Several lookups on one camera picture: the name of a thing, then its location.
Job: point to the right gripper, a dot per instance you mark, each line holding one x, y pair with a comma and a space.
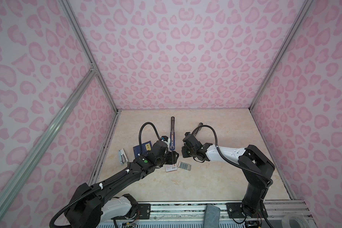
184, 148

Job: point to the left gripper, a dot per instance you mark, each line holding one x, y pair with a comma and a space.
173, 157

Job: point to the staple tray with staples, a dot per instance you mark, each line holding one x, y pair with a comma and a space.
184, 166

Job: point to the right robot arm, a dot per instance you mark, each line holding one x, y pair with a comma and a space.
257, 168

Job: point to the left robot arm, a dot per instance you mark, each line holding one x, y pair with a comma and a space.
91, 205

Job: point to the small white stapler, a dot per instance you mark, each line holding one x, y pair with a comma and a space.
122, 157

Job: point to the blue book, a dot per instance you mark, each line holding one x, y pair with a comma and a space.
142, 150

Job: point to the grey foam block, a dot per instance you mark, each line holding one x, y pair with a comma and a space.
211, 217

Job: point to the clear tape roll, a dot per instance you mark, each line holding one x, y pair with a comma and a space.
294, 221

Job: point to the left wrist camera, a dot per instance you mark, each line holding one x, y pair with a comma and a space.
166, 139

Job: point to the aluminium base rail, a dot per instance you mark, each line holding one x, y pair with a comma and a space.
190, 214

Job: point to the left aluminium frame beam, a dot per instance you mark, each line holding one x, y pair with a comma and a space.
19, 178

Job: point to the aluminium corner frame post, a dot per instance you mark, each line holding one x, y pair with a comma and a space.
297, 23

